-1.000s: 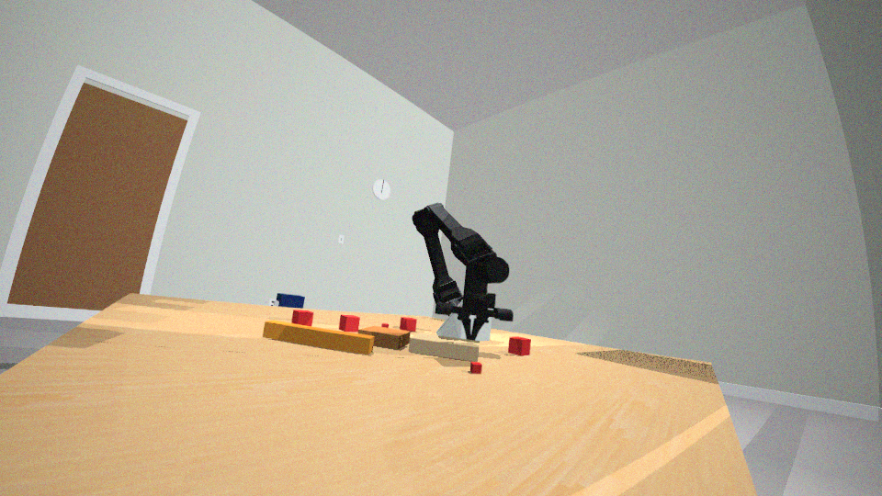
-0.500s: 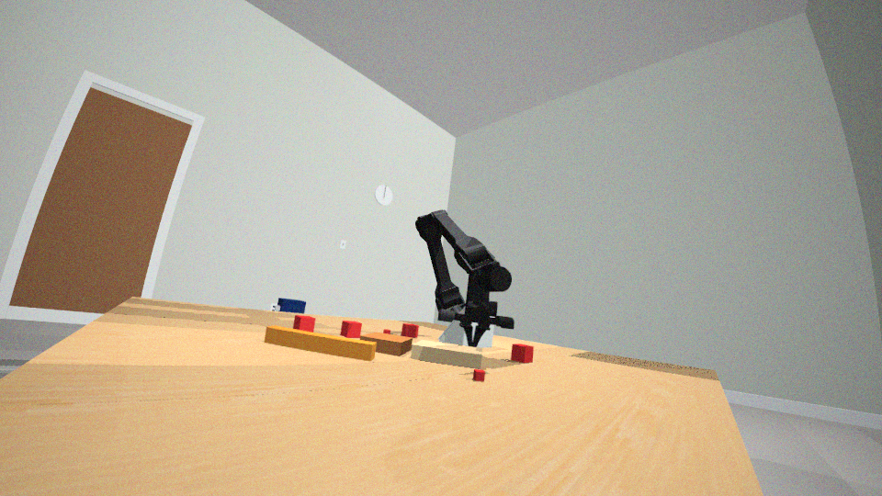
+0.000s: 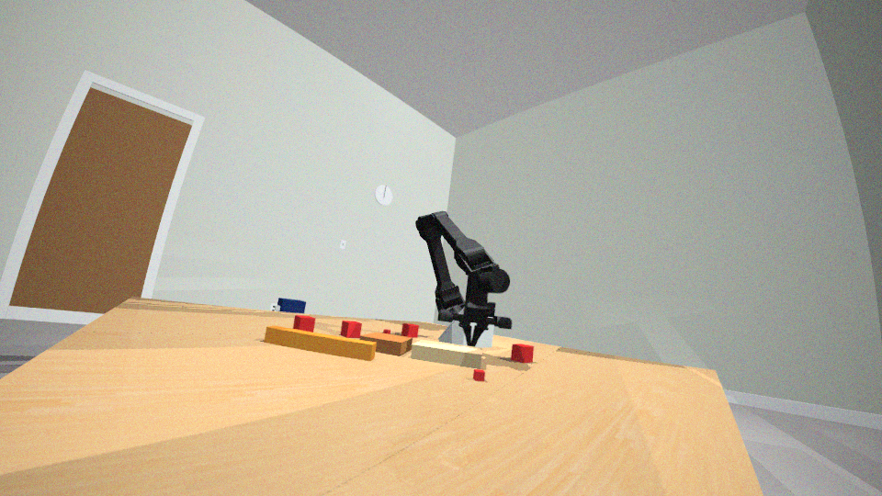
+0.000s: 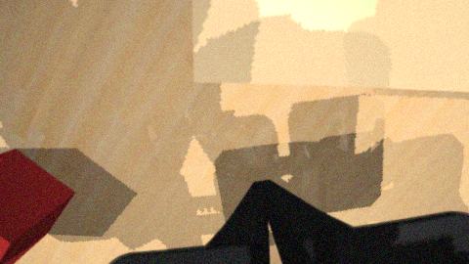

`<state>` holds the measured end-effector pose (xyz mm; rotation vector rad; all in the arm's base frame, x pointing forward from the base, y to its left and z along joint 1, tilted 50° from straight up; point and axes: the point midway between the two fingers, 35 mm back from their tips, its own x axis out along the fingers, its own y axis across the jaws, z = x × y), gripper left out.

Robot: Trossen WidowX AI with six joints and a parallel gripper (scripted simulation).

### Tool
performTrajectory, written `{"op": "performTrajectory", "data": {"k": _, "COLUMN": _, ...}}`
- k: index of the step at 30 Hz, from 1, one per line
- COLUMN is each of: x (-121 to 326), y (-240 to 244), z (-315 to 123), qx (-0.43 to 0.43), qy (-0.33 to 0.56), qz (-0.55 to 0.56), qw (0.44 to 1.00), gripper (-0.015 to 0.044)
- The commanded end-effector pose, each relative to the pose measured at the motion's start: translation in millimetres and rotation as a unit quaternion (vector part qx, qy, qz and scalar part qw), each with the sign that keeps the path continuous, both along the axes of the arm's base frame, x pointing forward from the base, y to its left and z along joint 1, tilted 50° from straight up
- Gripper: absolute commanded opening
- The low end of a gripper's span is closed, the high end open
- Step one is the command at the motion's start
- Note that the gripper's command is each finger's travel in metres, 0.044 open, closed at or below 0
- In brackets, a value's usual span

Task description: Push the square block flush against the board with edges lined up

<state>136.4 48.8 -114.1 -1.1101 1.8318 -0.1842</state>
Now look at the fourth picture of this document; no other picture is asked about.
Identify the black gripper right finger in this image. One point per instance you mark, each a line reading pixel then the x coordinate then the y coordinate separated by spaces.
pixel 306 235

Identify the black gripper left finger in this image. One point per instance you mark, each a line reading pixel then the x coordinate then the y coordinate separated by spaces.
pixel 244 239

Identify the red cube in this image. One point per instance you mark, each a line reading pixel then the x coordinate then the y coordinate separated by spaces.
pixel 31 200

